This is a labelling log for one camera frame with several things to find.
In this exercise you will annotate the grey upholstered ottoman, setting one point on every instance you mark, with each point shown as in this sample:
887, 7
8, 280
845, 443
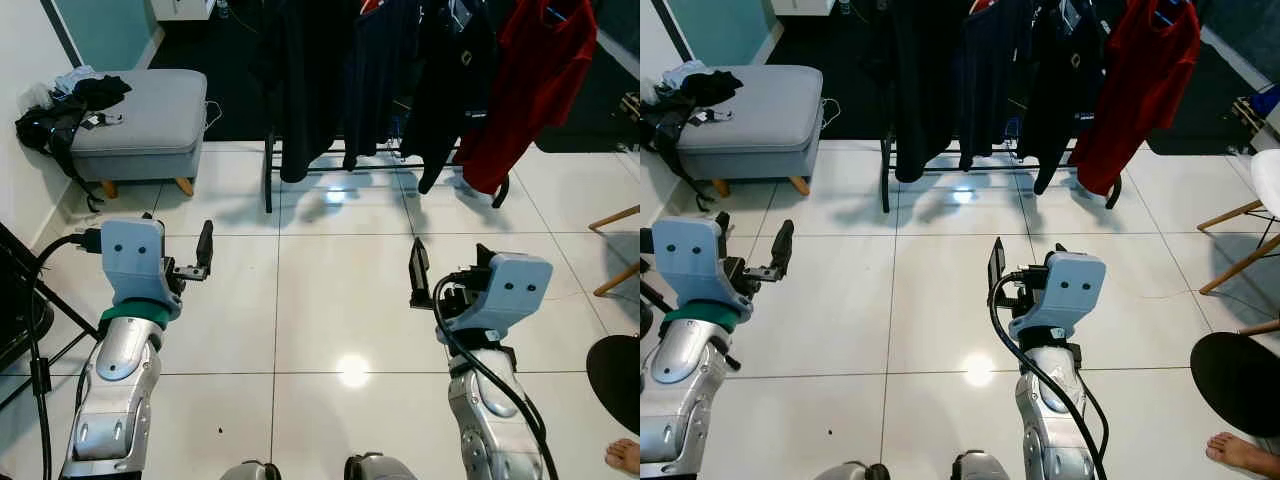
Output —
150, 120
770, 115

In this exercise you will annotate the grey right robot leg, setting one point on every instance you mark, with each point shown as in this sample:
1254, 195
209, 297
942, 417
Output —
980, 468
380, 468

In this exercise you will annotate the dark blue garment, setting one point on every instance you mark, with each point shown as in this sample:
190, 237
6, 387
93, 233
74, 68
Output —
380, 80
995, 80

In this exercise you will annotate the blue plastic hanger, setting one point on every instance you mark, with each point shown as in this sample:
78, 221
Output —
1165, 15
555, 14

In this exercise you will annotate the navy polo with chest logo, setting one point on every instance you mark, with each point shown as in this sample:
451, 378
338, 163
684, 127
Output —
450, 100
1065, 100

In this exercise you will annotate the grey robot leg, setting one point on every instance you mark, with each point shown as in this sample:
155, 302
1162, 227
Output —
980, 468
850, 472
250, 472
380, 468

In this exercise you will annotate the black tripod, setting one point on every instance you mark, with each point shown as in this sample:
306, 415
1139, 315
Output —
15, 320

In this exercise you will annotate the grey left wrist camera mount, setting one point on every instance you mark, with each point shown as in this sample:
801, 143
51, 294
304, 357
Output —
690, 260
135, 255

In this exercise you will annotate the white cabinet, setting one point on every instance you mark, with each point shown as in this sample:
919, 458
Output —
180, 8
800, 6

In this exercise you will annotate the grey left robot leg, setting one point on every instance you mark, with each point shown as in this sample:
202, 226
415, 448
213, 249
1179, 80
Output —
250, 472
850, 472

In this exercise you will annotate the long black garment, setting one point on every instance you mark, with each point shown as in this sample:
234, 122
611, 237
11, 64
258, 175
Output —
925, 90
305, 90

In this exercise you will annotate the black round stand base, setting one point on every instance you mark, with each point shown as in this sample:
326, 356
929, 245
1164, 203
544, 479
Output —
1240, 385
618, 385

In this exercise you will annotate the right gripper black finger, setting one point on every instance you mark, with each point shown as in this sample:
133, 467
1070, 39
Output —
419, 272
483, 254
1053, 255
996, 268

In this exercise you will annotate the person in grey shirt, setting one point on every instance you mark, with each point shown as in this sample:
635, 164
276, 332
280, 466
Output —
625, 457
1240, 455

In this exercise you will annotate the wooden pallet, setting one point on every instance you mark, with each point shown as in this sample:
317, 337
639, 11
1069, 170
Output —
1255, 110
630, 105

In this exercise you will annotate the red shirt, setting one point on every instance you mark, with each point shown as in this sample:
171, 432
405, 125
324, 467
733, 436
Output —
530, 90
1140, 90

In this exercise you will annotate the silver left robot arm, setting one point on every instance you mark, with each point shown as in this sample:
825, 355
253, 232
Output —
680, 400
115, 400

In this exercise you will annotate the black metal clothes rack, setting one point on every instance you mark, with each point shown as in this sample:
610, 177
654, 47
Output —
886, 185
268, 185

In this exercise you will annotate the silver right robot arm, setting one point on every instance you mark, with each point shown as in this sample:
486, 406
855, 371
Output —
1050, 420
490, 410

